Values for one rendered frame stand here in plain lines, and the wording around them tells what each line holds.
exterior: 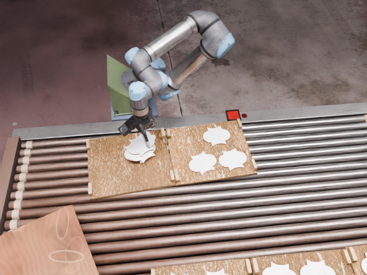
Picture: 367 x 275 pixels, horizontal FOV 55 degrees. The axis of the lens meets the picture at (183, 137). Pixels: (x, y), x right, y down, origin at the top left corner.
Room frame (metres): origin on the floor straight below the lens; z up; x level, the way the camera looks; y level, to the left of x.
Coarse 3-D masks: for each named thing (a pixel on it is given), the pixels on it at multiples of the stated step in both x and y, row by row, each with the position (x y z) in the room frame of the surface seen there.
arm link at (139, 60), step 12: (192, 12) 1.45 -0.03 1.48; (204, 12) 1.45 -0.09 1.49; (180, 24) 1.39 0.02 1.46; (192, 24) 1.39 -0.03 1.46; (204, 24) 1.40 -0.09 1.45; (168, 36) 1.32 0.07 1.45; (180, 36) 1.33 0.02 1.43; (132, 48) 1.24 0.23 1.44; (144, 48) 1.25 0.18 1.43; (156, 48) 1.26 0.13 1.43; (168, 48) 1.28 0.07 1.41; (132, 60) 1.19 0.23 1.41; (144, 60) 1.20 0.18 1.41
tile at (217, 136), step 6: (210, 132) 1.17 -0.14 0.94; (216, 132) 1.17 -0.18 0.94; (222, 132) 1.17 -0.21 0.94; (228, 132) 1.17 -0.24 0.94; (204, 138) 1.13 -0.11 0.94; (210, 138) 1.13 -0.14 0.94; (216, 138) 1.13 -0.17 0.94; (222, 138) 1.13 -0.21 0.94; (228, 138) 1.13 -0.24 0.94; (216, 144) 1.10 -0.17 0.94
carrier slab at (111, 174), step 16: (96, 144) 1.09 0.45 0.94; (112, 144) 1.09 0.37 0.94; (128, 144) 1.09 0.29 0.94; (160, 144) 1.09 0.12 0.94; (96, 160) 0.98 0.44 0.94; (112, 160) 0.98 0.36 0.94; (128, 160) 0.99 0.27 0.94; (160, 160) 0.99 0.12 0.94; (96, 176) 0.89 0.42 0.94; (112, 176) 0.89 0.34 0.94; (128, 176) 0.89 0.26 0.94; (144, 176) 0.89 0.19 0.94; (160, 176) 0.90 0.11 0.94; (96, 192) 0.80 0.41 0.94; (112, 192) 0.81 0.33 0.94; (128, 192) 0.81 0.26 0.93
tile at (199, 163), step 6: (192, 156) 1.01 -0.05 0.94; (198, 156) 1.01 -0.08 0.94; (204, 156) 1.01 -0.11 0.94; (210, 156) 1.02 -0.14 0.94; (192, 162) 0.98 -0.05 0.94; (198, 162) 0.98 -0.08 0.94; (204, 162) 0.98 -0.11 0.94; (210, 162) 0.98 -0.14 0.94; (192, 168) 0.94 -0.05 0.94; (198, 168) 0.94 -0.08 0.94; (204, 168) 0.94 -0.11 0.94; (210, 168) 0.94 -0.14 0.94
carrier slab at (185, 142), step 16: (176, 128) 1.20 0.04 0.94; (192, 128) 1.20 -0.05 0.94; (224, 128) 1.21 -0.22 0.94; (176, 144) 1.09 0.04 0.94; (192, 144) 1.10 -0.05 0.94; (208, 144) 1.10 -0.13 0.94; (240, 144) 1.10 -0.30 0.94; (176, 160) 0.99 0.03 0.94; (192, 176) 0.90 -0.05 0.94; (208, 176) 0.90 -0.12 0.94; (224, 176) 0.90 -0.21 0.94; (240, 176) 0.91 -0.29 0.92
